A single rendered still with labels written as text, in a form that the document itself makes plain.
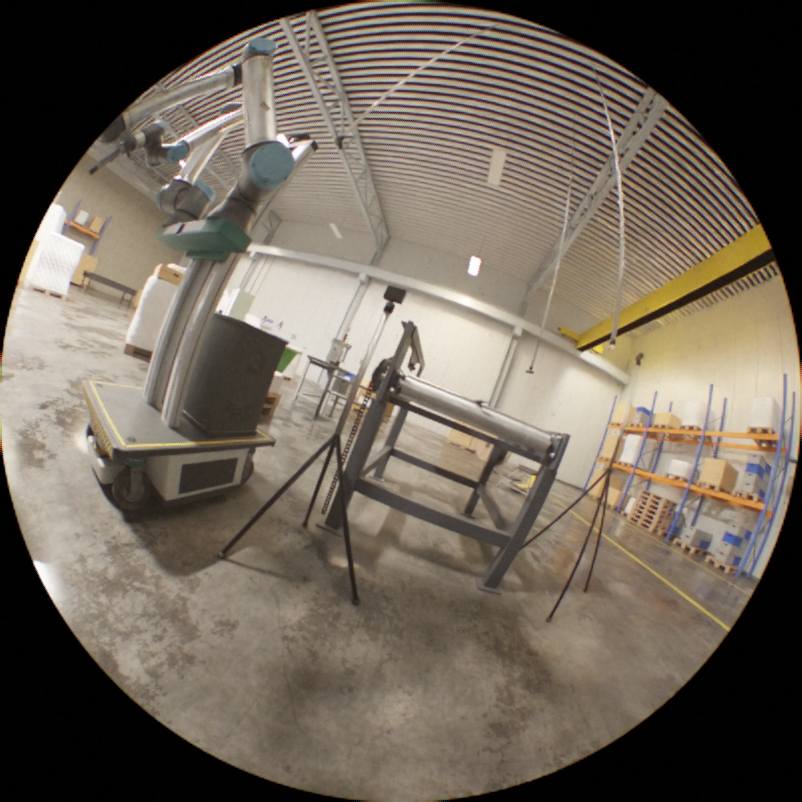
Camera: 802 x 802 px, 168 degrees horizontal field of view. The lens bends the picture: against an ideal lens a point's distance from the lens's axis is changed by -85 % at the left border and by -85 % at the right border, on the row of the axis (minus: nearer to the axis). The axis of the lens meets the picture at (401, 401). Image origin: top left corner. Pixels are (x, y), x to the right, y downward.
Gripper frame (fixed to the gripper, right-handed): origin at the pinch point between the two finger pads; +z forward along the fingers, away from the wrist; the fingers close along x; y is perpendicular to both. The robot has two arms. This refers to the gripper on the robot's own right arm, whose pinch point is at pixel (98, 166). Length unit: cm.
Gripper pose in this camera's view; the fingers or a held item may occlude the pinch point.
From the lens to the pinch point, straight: 140.1
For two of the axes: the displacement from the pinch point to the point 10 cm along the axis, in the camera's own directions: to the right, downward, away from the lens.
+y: -0.6, 4.0, 9.1
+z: -2.6, 8.8, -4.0
